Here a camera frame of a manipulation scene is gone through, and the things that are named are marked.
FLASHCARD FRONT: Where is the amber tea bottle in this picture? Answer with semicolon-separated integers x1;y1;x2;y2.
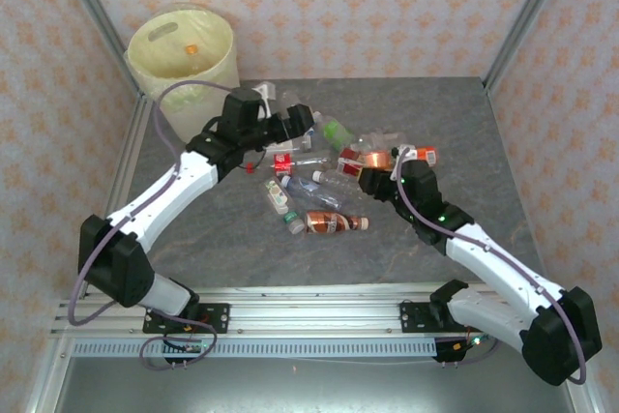
361;150;392;172

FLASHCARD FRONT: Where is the clear bottle with white cap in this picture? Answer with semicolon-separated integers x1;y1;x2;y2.
311;169;368;201

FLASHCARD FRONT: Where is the clear bottle with green label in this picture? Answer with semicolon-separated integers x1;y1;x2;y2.
311;112;358;149

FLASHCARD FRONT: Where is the bottle with orange label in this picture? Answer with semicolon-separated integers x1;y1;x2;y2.
413;144;440;166

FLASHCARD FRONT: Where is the small red drink carton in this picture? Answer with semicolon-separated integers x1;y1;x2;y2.
273;152;295;176

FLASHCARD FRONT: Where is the large clear water bottle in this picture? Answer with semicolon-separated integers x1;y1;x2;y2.
280;175;344;214

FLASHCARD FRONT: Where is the copper brown drink bottle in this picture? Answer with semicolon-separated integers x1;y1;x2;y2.
304;209;371;236

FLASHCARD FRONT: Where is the small white green labelled bottle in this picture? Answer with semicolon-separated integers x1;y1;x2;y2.
263;178;306;235

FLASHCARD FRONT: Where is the cream plastic bin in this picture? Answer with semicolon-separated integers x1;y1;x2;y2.
124;2;242;142

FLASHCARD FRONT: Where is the translucent yellowish bin liner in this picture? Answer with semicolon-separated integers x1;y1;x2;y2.
123;1;239;117

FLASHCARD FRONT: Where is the clear bottle with orange cap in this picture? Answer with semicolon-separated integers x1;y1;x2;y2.
185;44;214;78

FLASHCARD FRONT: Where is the right base circuit board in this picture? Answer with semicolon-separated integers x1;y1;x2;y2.
432;333;489;367

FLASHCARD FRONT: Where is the base circuit board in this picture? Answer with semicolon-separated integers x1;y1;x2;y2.
432;333;489;367
162;335;214;367

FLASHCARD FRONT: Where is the left base circuit board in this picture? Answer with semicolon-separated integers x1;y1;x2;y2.
162;335;214;367

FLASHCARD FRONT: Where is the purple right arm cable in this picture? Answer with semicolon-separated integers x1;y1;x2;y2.
396;146;589;385

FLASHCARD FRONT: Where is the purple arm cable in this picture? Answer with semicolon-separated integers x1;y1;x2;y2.
396;146;589;385
67;79;238;370

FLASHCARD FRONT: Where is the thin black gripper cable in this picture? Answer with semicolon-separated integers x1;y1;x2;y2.
240;141;272;173

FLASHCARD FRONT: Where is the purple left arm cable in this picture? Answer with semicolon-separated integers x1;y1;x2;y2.
67;79;238;370

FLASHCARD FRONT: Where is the aluminium left side rail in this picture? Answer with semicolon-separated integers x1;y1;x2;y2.
23;93;152;413

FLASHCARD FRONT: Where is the black right mount plate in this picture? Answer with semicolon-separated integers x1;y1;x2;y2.
399;300;439;335

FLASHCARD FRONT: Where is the black mount plate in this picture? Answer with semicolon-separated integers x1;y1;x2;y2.
399;300;439;335
143;303;231;336

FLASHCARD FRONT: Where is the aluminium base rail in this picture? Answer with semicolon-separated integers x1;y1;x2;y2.
50;284;533;337

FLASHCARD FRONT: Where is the aluminium left frame post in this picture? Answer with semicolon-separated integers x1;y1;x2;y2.
50;0;149;103

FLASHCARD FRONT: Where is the aluminium frame post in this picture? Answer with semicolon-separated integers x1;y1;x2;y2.
482;0;577;93
50;0;149;103

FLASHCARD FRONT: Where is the grey slotted cable duct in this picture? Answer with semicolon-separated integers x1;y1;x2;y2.
72;339;439;359

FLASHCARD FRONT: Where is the black left mount plate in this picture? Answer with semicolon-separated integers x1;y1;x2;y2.
143;303;231;336

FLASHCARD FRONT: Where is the aluminium right frame post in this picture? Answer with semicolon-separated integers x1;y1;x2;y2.
482;0;577;93

